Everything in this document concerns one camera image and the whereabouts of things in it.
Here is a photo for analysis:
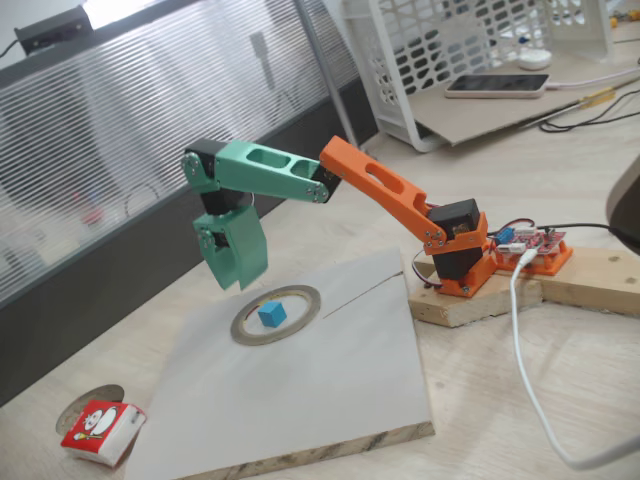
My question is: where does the small blue cube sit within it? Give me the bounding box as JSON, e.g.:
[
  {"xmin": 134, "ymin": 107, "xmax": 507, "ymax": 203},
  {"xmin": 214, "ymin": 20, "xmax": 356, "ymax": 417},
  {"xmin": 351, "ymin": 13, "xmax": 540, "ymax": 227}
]
[{"xmin": 257, "ymin": 300, "xmax": 288, "ymax": 330}]

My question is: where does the red and white carton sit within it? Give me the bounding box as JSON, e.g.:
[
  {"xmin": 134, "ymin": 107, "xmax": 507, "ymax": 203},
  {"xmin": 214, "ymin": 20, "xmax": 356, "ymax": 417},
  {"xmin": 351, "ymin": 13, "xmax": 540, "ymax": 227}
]
[{"xmin": 59, "ymin": 398, "xmax": 148, "ymax": 469}]

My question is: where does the black box device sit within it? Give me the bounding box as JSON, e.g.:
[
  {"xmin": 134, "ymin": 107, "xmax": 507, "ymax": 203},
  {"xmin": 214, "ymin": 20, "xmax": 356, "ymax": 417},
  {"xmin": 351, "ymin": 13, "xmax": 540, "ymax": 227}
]
[{"xmin": 13, "ymin": 5, "xmax": 94, "ymax": 55}]

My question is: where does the ribbed glass desk partition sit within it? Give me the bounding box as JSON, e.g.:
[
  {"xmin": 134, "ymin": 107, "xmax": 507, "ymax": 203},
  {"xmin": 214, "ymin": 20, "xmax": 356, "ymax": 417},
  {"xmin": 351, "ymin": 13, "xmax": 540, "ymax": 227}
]
[{"xmin": 0, "ymin": 0, "xmax": 382, "ymax": 407}]

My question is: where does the grey painted plywood board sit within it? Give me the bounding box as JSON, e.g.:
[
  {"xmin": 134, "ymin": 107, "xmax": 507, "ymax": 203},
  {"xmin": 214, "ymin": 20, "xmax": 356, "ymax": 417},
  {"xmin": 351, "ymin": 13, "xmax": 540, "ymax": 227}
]
[{"xmin": 122, "ymin": 247, "xmax": 435, "ymax": 480}]

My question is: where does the wooden base block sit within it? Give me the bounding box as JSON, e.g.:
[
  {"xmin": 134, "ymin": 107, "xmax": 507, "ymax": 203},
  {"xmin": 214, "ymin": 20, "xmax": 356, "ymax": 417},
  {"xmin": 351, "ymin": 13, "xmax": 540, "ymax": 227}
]
[{"xmin": 407, "ymin": 249, "xmax": 545, "ymax": 329}]

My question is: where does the brown cardboard sheet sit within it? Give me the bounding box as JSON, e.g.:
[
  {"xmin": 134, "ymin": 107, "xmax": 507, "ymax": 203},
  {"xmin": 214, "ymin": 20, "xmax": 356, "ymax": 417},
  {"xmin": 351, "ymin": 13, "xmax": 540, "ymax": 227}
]
[{"xmin": 407, "ymin": 52, "xmax": 632, "ymax": 149}]

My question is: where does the smartphone with pink case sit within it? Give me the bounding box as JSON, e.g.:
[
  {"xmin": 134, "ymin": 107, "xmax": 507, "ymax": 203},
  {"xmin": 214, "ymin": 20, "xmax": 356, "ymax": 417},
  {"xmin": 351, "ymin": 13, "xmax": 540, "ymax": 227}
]
[{"xmin": 444, "ymin": 73, "xmax": 551, "ymax": 100}]

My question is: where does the red controller circuit board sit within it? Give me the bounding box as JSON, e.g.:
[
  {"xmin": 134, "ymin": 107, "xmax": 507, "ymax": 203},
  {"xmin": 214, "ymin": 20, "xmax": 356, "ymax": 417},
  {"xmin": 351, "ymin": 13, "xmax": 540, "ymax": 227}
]
[{"xmin": 492, "ymin": 224, "xmax": 569, "ymax": 261}]

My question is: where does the orange printed board holder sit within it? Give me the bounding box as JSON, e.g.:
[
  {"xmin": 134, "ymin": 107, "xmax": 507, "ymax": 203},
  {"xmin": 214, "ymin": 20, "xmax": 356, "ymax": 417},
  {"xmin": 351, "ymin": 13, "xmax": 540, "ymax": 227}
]
[{"xmin": 492, "ymin": 239, "xmax": 575, "ymax": 277}]

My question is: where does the white earbud case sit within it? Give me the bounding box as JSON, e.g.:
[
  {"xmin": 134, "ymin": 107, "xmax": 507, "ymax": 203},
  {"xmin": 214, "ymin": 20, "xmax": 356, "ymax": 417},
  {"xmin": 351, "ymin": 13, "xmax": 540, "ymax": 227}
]
[{"xmin": 517, "ymin": 48, "xmax": 554, "ymax": 71}]

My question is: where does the wooden base plank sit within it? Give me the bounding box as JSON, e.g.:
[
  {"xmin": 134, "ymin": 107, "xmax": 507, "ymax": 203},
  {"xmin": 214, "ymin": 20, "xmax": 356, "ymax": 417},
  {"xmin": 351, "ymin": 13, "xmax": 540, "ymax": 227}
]
[{"xmin": 537, "ymin": 243, "xmax": 640, "ymax": 317}]

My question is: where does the dark rounded object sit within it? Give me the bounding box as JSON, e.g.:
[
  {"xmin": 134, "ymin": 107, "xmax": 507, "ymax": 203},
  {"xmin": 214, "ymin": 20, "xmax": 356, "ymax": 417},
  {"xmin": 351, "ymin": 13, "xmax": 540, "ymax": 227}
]
[{"xmin": 604, "ymin": 153, "xmax": 640, "ymax": 256}]

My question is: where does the white perforated plastic basket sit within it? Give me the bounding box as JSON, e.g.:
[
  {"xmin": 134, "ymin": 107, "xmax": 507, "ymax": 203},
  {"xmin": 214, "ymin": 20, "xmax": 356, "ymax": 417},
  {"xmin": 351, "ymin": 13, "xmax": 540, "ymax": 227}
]
[{"xmin": 342, "ymin": 0, "xmax": 616, "ymax": 154}]

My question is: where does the grey ring of tape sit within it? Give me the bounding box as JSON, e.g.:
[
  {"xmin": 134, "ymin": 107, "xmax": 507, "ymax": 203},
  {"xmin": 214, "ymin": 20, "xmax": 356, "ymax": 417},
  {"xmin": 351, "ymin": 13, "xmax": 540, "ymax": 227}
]
[{"xmin": 229, "ymin": 284, "xmax": 322, "ymax": 347}]

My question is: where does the tricolour servo cable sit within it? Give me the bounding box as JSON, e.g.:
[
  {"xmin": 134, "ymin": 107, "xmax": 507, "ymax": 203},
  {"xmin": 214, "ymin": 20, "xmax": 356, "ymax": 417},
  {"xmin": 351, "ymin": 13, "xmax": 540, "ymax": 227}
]
[{"xmin": 409, "ymin": 247, "xmax": 445, "ymax": 290}]

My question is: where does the grey metal partition post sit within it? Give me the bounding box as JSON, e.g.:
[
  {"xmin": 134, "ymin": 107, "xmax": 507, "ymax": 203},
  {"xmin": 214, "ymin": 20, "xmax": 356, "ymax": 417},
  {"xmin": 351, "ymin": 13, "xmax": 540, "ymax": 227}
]
[{"xmin": 293, "ymin": 0, "xmax": 380, "ymax": 169}]

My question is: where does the white USB cable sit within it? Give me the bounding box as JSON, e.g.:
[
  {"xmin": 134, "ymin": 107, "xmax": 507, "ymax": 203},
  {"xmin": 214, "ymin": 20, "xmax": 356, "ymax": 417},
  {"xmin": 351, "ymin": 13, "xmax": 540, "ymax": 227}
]
[{"xmin": 508, "ymin": 249, "xmax": 640, "ymax": 471}]

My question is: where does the black power cable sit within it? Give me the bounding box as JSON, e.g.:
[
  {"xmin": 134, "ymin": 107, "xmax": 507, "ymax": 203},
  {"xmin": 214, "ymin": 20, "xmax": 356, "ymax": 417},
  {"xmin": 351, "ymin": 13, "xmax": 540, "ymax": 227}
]
[{"xmin": 542, "ymin": 222, "xmax": 640, "ymax": 242}]

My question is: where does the thin black cable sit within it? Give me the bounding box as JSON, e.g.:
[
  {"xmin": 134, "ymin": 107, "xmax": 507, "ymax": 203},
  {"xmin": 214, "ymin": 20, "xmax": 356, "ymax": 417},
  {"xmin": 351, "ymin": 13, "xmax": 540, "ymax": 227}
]
[
  {"xmin": 537, "ymin": 107, "xmax": 640, "ymax": 134},
  {"xmin": 542, "ymin": 91, "xmax": 640, "ymax": 125}
]

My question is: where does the pale pink charging cable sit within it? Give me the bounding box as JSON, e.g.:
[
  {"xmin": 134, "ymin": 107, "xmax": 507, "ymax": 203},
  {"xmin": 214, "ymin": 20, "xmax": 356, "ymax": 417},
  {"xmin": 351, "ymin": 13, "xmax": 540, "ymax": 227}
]
[{"xmin": 546, "ymin": 67, "xmax": 640, "ymax": 92}]

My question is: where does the yellow handled screwdriver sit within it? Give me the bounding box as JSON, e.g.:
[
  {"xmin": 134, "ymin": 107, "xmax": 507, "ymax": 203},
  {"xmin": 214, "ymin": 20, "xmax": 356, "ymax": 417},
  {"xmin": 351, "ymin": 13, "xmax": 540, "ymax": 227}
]
[{"xmin": 519, "ymin": 77, "xmax": 640, "ymax": 130}]

